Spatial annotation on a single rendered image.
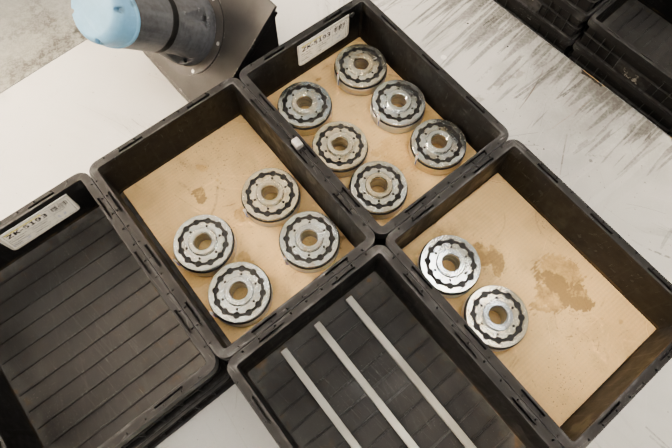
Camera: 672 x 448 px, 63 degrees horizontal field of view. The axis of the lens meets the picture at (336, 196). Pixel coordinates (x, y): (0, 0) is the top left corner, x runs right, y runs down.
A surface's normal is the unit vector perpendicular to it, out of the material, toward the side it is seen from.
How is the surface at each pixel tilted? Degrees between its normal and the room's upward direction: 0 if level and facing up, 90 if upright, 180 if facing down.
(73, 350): 0
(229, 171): 0
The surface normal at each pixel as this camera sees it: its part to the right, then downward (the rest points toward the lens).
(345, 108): 0.01, -0.39
